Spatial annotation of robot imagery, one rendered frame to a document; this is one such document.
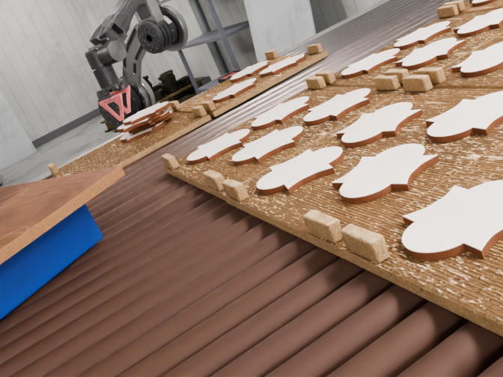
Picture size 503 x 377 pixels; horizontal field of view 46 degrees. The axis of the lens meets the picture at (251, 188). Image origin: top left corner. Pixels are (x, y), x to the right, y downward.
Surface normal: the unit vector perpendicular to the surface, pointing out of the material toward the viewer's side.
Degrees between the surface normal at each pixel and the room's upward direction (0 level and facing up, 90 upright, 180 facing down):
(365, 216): 0
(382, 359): 31
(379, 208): 0
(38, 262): 90
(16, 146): 83
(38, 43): 90
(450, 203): 0
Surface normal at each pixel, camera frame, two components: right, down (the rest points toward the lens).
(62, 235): 0.76, -0.09
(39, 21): 0.50, 0.11
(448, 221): -0.39, -0.86
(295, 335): -0.11, -0.65
